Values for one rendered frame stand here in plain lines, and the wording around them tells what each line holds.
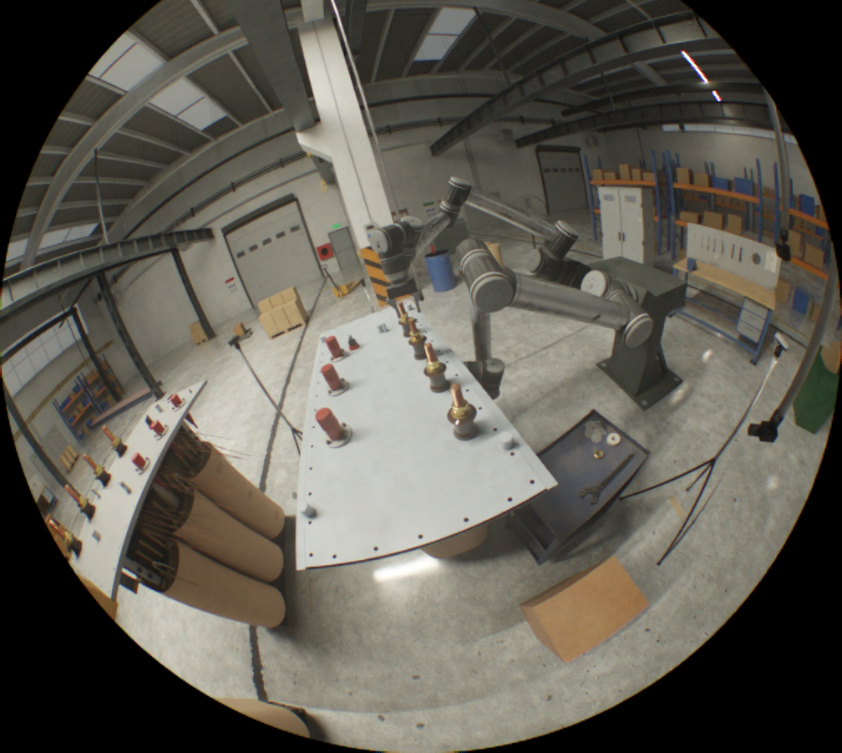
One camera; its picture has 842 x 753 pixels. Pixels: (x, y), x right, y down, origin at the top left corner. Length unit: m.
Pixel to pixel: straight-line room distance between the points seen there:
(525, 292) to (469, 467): 0.60
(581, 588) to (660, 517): 1.38
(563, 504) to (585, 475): 0.18
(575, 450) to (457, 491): 0.80
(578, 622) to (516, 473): 0.71
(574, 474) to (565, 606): 0.63
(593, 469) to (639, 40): 6.68
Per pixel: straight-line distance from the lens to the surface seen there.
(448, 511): 0.74
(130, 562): 1.76
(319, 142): 6.47
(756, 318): 4.42
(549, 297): 0.98
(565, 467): 1.35
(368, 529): 0.79
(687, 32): 6.40
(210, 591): 1.89
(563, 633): 1.16
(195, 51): 10.40
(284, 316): 7.32
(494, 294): 0.85
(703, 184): 7.98
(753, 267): 4.96
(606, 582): 1.19
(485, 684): 2.15
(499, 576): 2.05
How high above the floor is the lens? 2.05
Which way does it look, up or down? 27 degrees down
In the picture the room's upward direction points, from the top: 17 degrees counter-clockwise
